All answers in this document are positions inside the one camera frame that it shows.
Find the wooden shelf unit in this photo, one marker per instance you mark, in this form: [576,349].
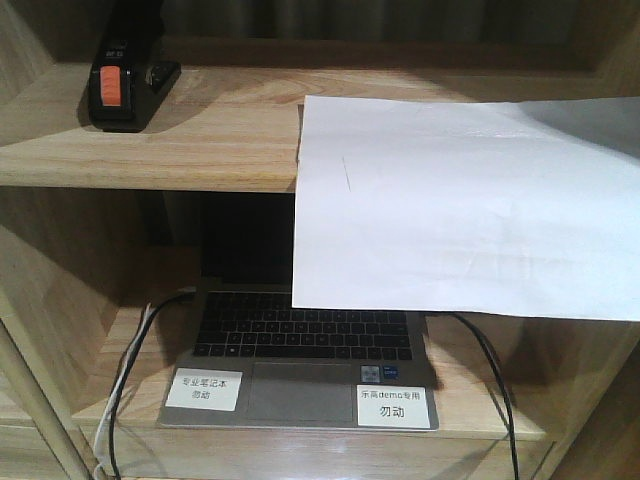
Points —
[77,261]

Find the grey curtain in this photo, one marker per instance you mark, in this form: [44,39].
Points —
[464,21]

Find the white label sticker right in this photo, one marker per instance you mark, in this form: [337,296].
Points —
[392,407]

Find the white paper sheet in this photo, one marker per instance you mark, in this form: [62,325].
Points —
[522,209]

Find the black stapler with orange button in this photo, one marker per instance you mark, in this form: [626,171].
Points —
[129,79]

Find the white label sticker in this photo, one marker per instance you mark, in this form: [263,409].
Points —
[392,407]
[203,389]

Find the silver laptop with black keys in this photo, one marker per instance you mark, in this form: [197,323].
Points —
[301,367]

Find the white label sticker left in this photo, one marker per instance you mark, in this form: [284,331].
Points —
[203,389]

